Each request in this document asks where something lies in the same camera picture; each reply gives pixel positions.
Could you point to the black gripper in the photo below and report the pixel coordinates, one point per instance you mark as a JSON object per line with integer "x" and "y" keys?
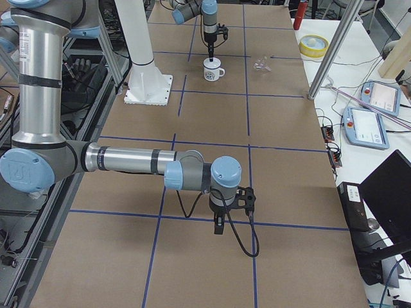
{"x": 209, "y": 37}
{"x": 219, "y": 212}

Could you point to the clear plastic funnel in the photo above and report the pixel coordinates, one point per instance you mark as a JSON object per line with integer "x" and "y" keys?
{"x": 260, "y": 64}

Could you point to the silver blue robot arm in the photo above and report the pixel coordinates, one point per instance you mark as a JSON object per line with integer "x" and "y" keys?
{"x": 41, "y": 156}
{"x": 183, "y": 11}

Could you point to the white enamel mug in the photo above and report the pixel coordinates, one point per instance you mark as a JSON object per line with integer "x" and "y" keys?
{"x": 213, "y": 70}

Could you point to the red cylinder bottle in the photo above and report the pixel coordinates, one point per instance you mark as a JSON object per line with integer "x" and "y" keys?
{"x": 299, "y": 16}

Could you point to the yellow tape roll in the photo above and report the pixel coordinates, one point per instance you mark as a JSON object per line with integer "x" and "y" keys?
{"x": 313, "y": 46}

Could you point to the black computer box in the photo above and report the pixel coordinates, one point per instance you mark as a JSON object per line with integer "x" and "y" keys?
{"x": 366, "y": 241}

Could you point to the black monitor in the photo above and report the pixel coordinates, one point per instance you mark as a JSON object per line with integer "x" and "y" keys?
{"x": 386, "y": 191}

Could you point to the near teach pendant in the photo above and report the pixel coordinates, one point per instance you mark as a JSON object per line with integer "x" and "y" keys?
{"x": 365, "y": 128}

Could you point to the teach pendant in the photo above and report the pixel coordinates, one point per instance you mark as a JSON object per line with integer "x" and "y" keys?
{"x": 365, "y": 128}
{"x": 384, "y": 97}

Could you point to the far teach pendant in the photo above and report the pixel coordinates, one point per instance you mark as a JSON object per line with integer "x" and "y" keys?
{"x": 384, "y": 97}

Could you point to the wooden beam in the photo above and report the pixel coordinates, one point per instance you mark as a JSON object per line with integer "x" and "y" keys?
{"x": 398, "y": 58}

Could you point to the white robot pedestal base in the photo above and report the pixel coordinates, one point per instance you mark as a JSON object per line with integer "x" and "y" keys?
{"x": 146, "y": 84}

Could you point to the aluminium frame post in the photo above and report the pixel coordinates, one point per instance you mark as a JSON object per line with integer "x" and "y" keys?
{"x": 342, "y": 30}

